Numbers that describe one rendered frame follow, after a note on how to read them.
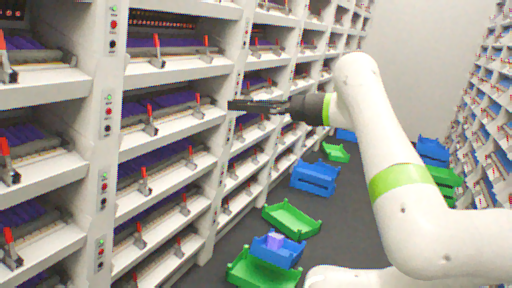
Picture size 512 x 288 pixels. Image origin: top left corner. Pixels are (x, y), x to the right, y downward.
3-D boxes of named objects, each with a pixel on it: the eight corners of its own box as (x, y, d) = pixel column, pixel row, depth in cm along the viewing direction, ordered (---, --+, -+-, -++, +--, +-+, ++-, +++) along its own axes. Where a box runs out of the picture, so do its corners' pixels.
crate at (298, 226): (319, 233, 222) (322, 221, 219) (296, 242, 208) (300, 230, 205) (283, 208, 242) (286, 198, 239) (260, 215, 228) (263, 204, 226)
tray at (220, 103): (222, 122, 152) (231, 102, 148) (114, 165, 98) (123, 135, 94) (184, 97, 157) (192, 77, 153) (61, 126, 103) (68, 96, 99)
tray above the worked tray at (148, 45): (230, 73, 145) (245, 40, 140) (118, 91, 92) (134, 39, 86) (190, 49, 150) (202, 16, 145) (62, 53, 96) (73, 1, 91)
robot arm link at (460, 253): (449, 291, 64) (498, 262, 55) (382, 292, 61) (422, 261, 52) (412, 200, 76) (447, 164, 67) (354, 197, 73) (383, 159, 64)
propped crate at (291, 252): (266, 241, 203) (271, 228, 203) (301, 256, 197) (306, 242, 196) (248, 253, 175) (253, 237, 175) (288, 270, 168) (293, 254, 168)
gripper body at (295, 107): (301, 124, 102) (269, 122, 106) (309, 119, 110) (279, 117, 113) (302, 97, 100) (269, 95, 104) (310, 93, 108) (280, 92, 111)
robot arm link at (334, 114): (377, 142, 98) (382, 111, 104) (376, 110, 89) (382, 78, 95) (324, 138, 104) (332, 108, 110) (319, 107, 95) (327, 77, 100)
